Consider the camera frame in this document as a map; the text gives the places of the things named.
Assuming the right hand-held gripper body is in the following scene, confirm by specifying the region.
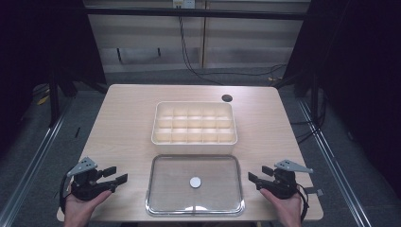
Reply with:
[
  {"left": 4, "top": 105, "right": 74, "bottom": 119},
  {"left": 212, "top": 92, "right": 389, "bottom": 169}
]
[{"left": 258, "top": 159, "right": 315, "bottom": 201}]

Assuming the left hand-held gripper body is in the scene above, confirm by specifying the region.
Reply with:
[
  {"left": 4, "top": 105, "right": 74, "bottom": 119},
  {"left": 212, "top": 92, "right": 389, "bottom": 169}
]
[{"left": 66, "top": 156, "right": 115, "bottom": 201}]

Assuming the clear plastic box lid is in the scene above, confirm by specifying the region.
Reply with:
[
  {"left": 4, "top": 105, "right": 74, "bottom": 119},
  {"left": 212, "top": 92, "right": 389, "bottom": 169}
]
[{"left": 145, "top": 153, "right": 246, "bottom": 218}]

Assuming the white compartment storage box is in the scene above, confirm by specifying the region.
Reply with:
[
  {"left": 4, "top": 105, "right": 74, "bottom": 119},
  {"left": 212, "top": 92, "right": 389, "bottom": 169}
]
[{"left": 150, "top": 100, "right": 238, "bottom": 155}]

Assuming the person's left hand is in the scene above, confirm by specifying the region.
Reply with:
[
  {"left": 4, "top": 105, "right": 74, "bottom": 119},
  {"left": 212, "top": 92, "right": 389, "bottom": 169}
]
[{"left": 63, "top": 189, "right": 113, "bottom": 227}]

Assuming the person's right hand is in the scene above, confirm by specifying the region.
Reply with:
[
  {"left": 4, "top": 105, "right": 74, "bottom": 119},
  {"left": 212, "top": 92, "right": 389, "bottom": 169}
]
[{"left": 259, "top": 187, "right": 304, "bottom": 227}]

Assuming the black metal stand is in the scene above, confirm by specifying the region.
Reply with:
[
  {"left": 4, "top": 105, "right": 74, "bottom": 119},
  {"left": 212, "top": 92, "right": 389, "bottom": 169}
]
[
  {"left": 272, "top": 0, "right": 353, "bottom": 122},
  {"left": 46, "top": 46, "right": 79, "bottom": 129}
]

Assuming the black horizontal bar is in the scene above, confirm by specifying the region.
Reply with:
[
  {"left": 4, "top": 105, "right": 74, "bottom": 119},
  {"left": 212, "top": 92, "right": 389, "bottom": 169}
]
[{"left": 84, "top": 7, "right": 311, "bottom": 21}]

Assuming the black gripper strap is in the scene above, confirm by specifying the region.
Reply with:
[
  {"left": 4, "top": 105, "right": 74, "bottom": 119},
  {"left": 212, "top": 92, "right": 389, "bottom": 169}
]
[{"left": 295, "top": 183, "right": 310, "bottom": 222}]

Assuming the black cable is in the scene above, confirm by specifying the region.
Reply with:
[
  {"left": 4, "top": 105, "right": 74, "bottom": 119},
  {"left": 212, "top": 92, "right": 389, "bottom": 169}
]
[
  {"left": 201, "top": 63, "right": 288, "bottom": 78},
  {"left": 178, "top": 16, "right": 225, "bottom": 86}
]

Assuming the white wall socket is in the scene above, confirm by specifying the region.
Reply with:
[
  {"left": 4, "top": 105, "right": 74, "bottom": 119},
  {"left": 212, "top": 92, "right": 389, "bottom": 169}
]
[{"left": 172, "top": 0, "right": 197, "bottom": 9}]

